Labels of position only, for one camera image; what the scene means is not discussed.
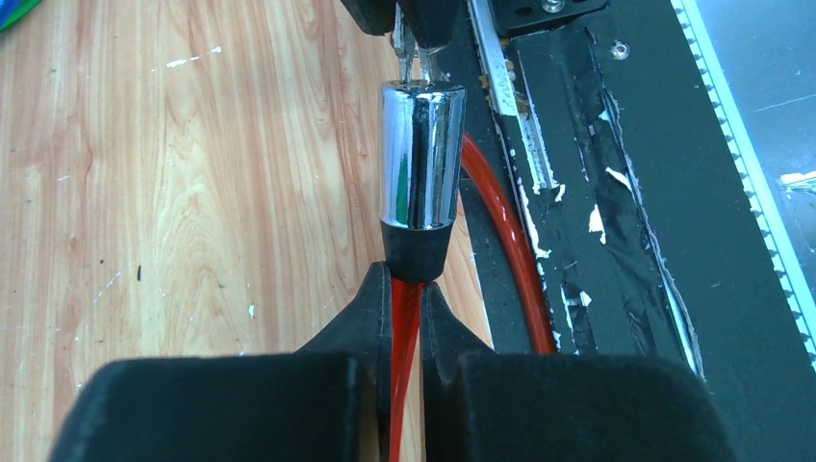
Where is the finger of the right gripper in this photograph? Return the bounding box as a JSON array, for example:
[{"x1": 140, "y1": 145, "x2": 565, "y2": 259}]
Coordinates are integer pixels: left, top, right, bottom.
[
  {"x1": 397, "y1": 0, "x2": 463, "y2": 49},
  {"x1": 341, "y1": 0, "x2": 396, "y2": 36}
]

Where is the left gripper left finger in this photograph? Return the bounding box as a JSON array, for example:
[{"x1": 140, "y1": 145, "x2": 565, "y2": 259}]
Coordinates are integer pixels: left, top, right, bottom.
[{"x1": 49, "y1": 262, "x2": 392, "y2": 461}]

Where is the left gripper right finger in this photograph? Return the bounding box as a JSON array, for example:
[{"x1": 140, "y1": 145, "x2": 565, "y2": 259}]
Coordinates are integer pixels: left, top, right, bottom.
[{"x1": 421, "y1": 284, "x2": 736, "y2": 461}]

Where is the red cable lock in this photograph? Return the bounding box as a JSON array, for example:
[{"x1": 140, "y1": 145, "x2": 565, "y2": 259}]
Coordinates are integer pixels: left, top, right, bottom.
[{"x1": 380, "y1": 80, "x2": 556, "y2": 461}]

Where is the aluminium frame rail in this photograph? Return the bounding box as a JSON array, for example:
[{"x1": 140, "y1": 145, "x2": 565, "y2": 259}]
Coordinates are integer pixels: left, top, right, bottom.
[{"x1": 673, "y1": 1, "x2": 815, "y2": 358}]

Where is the green cable lock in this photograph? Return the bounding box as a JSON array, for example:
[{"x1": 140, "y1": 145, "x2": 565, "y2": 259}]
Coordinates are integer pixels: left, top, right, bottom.
[{"x1": 0, "y1": 0, "x2": 40, "y2": 31}]

